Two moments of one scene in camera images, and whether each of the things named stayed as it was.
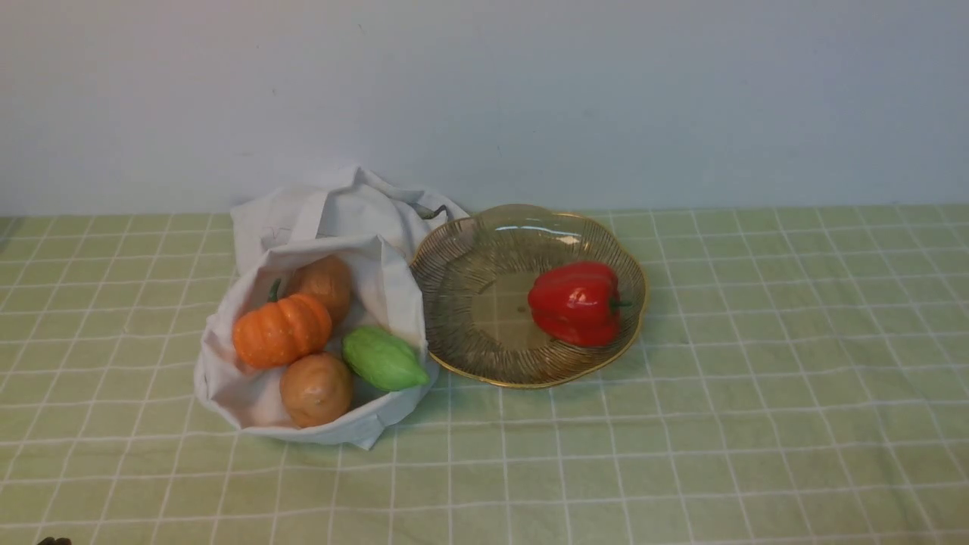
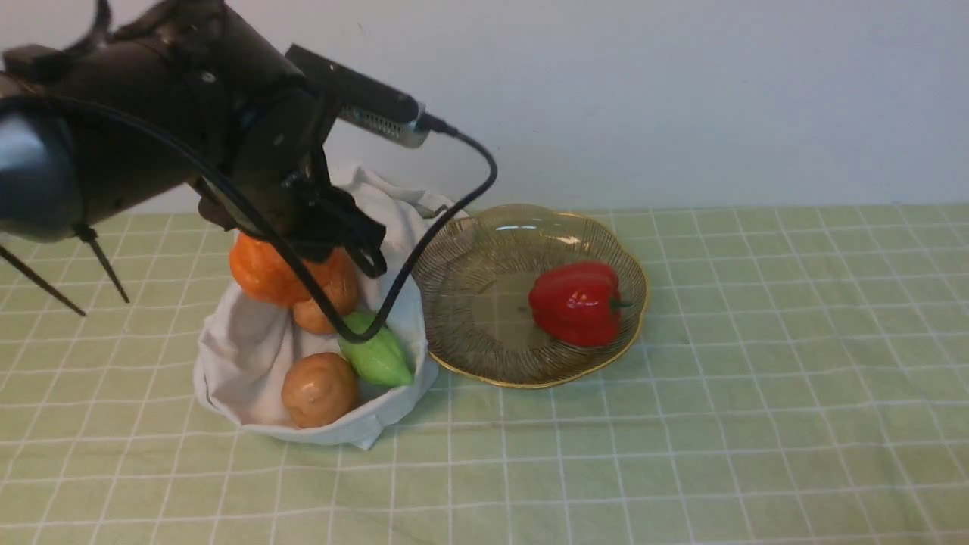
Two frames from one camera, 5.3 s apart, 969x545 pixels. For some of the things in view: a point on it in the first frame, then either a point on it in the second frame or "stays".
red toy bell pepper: (574, 303) stays
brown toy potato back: (327, 276) stays
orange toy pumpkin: (273, 334) -> (262, 266)
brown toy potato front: (316, 388) stays
